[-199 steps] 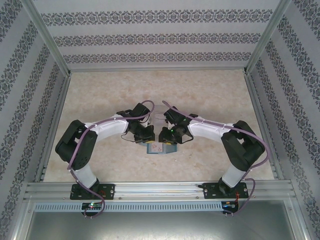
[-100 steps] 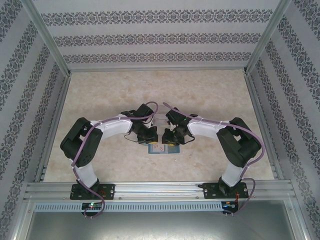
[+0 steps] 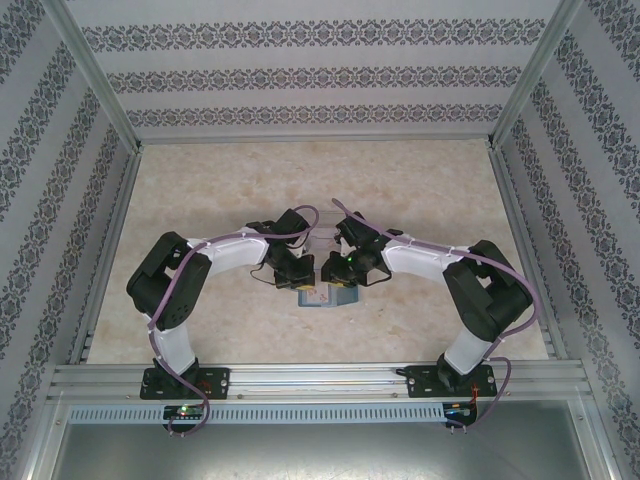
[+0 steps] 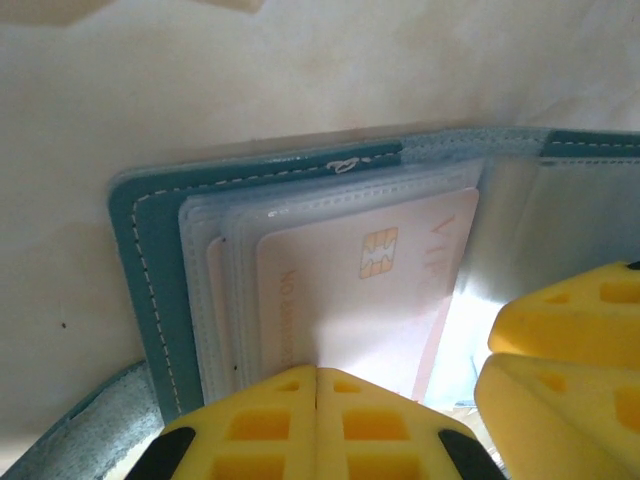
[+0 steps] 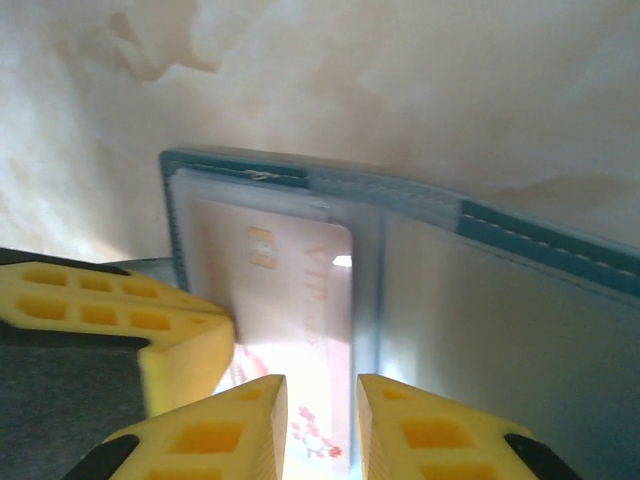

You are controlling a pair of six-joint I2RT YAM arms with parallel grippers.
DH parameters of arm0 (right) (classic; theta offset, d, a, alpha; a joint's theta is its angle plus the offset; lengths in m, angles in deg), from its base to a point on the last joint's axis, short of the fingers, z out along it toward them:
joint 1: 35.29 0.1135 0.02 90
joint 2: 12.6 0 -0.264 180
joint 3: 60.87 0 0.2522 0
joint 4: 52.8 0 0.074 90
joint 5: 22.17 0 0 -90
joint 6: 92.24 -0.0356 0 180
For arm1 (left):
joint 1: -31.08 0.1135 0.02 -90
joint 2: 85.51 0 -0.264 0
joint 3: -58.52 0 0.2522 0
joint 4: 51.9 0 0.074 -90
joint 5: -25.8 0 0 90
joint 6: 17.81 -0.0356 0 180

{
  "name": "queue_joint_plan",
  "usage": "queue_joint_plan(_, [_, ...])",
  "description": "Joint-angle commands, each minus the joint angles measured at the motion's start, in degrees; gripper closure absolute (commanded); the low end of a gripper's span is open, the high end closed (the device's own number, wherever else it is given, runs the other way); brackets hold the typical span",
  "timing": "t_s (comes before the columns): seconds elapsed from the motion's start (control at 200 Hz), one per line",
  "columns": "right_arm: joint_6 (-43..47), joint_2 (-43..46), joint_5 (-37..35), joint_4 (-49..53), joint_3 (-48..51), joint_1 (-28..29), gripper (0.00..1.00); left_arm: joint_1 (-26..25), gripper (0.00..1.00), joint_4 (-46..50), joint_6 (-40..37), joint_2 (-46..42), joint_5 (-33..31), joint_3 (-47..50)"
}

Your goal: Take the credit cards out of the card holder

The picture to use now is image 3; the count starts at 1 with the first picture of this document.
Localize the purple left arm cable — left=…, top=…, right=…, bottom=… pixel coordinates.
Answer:
left=147, top=203, right=321, bottom=439

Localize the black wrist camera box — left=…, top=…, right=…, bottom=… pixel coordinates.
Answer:
left=274, top=208, right=310, bottom=240
left=333, top=213, right=374, bottom=246

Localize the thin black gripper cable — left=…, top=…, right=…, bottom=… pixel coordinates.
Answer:
left=362, top=264, right=392, bottom=289
left=248, top=263, right=277, bottom=287

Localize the aluminium back rail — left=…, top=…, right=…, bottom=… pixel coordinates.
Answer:
left=134, top=131, right=496, bottom=147

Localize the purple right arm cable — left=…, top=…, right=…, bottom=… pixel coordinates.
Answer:
left=329, top=198, right=544, bottom=436

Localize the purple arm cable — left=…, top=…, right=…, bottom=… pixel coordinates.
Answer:
left=147, top=203, right=321, bottom=439
left=329, top=198, right=544, bottom=436

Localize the aluminium side rail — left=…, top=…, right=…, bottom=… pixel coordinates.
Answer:
left=488, top=146, right=570, bottom=362
left=69, top=148, right=145, bottom=366

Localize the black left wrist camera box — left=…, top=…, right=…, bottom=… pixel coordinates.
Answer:
left=274, top=208, right=310, bottom=240

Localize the aluminium frame post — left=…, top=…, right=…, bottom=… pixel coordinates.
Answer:
left=487, top=0, right=584, bottom=149
left=42, top=0, right=144, bottom=151

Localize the grey slotted cable duct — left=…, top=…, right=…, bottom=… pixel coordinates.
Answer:
left=67, top=403, right=449, bottom=424

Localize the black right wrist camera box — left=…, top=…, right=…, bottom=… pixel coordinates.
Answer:
left=333, top=213, right=374, bottom=246

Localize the thin black left gripper cable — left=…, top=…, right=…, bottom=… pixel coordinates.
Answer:
left=248, top=263, right=277, bottom=287

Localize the clear acrylic box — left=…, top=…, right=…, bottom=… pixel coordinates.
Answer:
left=308, top=210, right=346, bottom=254

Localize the blue-grey card holder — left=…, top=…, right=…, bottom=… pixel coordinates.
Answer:
left=298, top=284, right=361, bottom=310

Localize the thin black right gripper cable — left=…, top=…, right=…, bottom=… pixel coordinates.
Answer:
left=362, top=264, right=392, bottom=289

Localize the grey metal sheet panel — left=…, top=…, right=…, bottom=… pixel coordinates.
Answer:
left=49, top=422, right=591, bottom=480

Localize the aluminium mounting rail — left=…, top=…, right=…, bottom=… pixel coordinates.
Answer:
left=47, top=362, right=591, bottom=401

